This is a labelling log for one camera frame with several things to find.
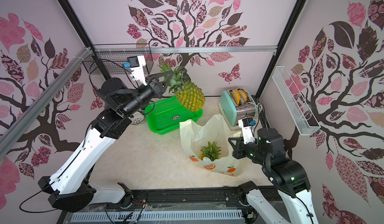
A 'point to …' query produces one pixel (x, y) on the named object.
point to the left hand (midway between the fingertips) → (169, 75)
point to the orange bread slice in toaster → (244, 95)
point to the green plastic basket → (164, 116)
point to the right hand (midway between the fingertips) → (230, 143)
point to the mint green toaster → (231, 112)
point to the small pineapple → (211, 151)
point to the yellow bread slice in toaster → (236, 96)
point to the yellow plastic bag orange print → (196, 133)
